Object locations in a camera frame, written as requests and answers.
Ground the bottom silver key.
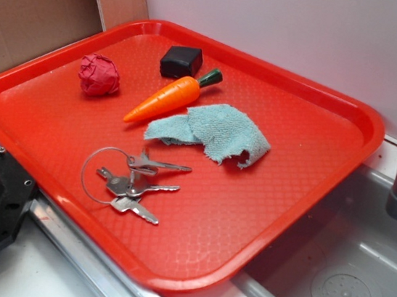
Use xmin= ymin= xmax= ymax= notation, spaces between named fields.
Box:
xmin=110 ymin=196 xmax=159 ymax=225

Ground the silver key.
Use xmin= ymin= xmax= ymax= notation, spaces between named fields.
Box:
xmin=126 ymin=147 xmax=192 ymax=176
xmin=110 ymin=196 xmax=159 ymax=225
xmin=97 ymin=167 xmax=180 ymax=198

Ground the grey toy sink basin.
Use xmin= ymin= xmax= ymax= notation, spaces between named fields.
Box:
xmin=233 ymin=166 xmax=397 ymax=297

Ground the black rectangular block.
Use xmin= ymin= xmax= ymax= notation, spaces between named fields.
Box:
xmin=160 ymin=46 xmax=203 ymax=78

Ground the middle silver key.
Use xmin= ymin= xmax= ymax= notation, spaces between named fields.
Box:
xmin=97 ymin=167 xmax=180 ymax=198

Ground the top silver key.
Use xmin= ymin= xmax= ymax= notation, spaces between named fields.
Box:
xmin=126 ymin=147 xmax=192 ymax=176

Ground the red plastic tray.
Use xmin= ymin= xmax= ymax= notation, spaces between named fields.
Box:
xmin=0 ymin=20 xmax=385 ymax=292

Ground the light blue cloth rag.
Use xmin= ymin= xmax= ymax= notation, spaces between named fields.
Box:
xmin=144 ymin=104 xmax=271 ymax=169

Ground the thin metal key ring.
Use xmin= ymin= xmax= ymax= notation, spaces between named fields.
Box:
xmin=78 ymin=143 xmax=136 ymax=208

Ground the crumpled red paper ball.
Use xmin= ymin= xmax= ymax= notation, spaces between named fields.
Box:
xmin=78 ymin=53 xmax=120 ymax=97

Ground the orange toy carrot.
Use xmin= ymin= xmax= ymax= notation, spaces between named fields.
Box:
xmin=123 ymin=68 xmax=223 ymax=123

